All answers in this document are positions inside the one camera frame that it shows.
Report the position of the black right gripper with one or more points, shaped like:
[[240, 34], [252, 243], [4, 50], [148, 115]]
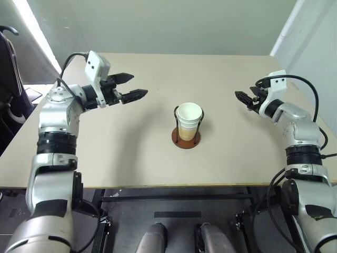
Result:
[[259, 98]]

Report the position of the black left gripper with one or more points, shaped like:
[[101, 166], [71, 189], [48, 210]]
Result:
[[111, 93]]

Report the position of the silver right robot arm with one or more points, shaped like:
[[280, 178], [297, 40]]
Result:
[[302, 131]]

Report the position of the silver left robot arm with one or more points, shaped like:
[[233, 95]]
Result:
[[56, 126]]

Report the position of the black chair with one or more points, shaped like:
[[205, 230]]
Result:
[[9, 87]]

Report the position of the dark grey rounded shape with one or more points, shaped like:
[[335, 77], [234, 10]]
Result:
[[214, 238], [153, 238]]

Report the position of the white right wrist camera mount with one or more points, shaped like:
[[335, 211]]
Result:
[[276, 88]]

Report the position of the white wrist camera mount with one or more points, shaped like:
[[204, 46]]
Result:
[[94, 68], [276, 88]]

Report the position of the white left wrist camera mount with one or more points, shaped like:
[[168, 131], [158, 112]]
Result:
[[94, 68]]

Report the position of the black metal table frame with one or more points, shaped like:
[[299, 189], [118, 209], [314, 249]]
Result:
[[173, 197]]

